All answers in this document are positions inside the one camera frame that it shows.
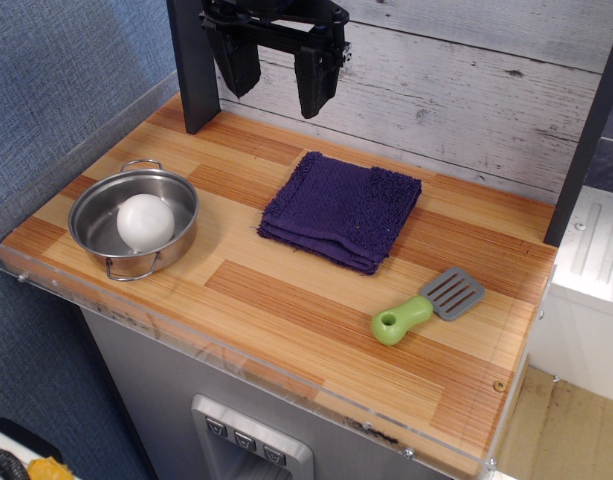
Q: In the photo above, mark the yellow object bottom left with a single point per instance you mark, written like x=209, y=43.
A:
x=48, y=469

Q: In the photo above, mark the white side unit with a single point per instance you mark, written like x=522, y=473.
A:
x=572, y=337

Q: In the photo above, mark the grey toy fridge cabinet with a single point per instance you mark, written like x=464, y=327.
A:
x=157, y=384

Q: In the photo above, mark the stainless steel pot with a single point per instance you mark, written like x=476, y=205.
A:
x=92, y=220

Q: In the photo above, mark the clear acrylic table guard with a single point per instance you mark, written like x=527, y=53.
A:
x=490, y=169

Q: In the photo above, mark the dark left vertical post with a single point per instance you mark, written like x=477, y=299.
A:
x=195, y=64

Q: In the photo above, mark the purple towel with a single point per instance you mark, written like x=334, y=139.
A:
x=348, y=214

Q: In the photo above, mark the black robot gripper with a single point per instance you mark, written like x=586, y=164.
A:
x=313, y=30

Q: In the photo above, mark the silver dispenser button panel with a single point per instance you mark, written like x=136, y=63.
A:
x=236, y=446

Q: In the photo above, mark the dark vertical post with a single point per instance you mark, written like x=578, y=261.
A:
x=582, y=159
x=195, y=64

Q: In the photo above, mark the green handled grey spatula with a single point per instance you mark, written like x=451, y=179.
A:
x=449, y=295

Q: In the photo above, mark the white egg-shaped ball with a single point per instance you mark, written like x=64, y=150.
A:
x=145, y=222

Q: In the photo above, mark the dark right vertical post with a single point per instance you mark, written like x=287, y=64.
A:
x=582, y=159

